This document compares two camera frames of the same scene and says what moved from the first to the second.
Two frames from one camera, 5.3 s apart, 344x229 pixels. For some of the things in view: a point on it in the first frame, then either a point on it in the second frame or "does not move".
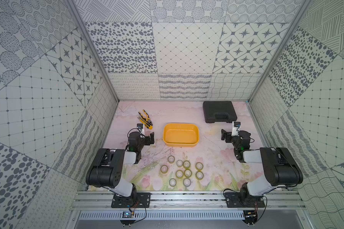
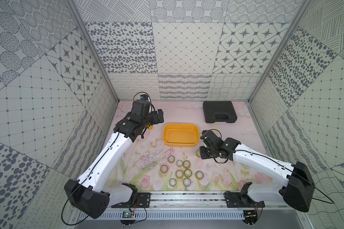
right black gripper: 228,136 -> 203,154
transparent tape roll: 188,172 does not move
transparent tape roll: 179,163 does not move
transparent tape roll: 171,159 does not move
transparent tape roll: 199,166 -> 197,153
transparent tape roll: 199,175 does not move
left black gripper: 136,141 -> 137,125
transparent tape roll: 187,164 does not move
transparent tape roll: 179,173 does not move
